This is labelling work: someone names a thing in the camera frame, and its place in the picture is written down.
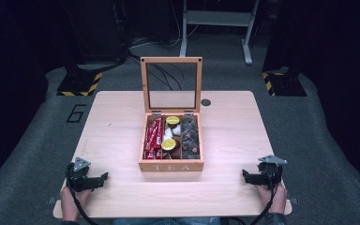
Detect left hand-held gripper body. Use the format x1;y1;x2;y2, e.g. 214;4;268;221
65;157;92;192

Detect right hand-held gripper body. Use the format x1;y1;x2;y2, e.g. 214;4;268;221
257;155;289;190

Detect person's left hand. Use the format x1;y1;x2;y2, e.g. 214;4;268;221
59;186;92;222

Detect person's right hand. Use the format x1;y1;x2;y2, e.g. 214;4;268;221
255;182;288;216

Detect bundle of red stick packets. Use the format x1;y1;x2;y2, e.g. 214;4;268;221
142;116;164;160

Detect stack of dark tea bags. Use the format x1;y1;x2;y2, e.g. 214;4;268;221
181;116;201;160

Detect yellow-lid capsule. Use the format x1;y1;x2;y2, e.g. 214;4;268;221
165;115;182;127
160;138;177;152

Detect brown capsule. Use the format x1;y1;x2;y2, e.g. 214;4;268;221
170;145;183;159

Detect person's blue jeans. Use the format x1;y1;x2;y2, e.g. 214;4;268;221
112;217;221;225

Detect black yellow striped stand base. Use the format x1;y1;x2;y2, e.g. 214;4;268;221
261;68;308;98
56;67;104;98

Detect wooden tea box with lid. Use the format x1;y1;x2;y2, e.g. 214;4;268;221
138;56;205;173

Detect white metal stand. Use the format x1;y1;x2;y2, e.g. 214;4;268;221
179;0;261;66

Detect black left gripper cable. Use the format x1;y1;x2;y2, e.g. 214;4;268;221
65;162;98;225

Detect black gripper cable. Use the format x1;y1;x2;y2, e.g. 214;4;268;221
65;162;98;225
250;170;279;225

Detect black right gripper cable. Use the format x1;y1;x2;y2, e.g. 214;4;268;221
250;170;279;225

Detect bundle of floor cables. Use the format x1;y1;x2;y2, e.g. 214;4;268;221
127;34;186;92

